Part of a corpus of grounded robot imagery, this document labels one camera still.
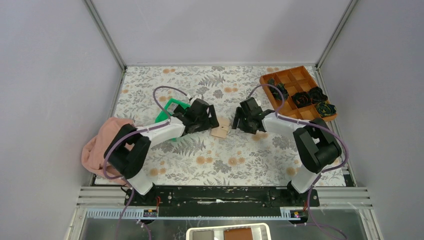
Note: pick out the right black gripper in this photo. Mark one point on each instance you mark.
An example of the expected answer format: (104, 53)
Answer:
(240, 114)

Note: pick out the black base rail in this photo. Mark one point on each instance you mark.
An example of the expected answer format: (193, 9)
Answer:
(222, 201)

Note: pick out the beige blue card holder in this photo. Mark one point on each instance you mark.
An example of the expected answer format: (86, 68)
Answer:
(223, 128)

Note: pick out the white device with screen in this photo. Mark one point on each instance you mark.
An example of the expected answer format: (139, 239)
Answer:
(251, 231)

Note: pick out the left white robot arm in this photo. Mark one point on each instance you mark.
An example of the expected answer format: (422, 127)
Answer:
(129, 148)

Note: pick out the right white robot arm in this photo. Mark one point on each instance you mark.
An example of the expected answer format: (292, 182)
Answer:
(317, 147)

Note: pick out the green plastic bin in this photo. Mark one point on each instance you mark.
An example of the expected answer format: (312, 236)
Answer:
(167, 114)

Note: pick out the floral patterned table mat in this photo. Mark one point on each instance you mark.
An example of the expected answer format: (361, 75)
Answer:
(240, 159)

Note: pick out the stack of cards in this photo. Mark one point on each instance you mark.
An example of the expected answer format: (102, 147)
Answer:
(171, 107)

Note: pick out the pink cloth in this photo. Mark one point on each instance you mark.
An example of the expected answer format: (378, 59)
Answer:
(92, 156)

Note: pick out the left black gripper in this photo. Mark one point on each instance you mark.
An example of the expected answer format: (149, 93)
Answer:
(210, 122)

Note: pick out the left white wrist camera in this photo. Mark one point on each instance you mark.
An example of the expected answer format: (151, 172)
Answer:
(194, 97)

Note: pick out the orange compartment tray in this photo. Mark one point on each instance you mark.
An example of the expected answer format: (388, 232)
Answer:
(296, 79)

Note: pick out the dark floral rolled sock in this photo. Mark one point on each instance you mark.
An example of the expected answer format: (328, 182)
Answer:
(325, 109)
(279, 91)
(317, 95)
(301, 99)

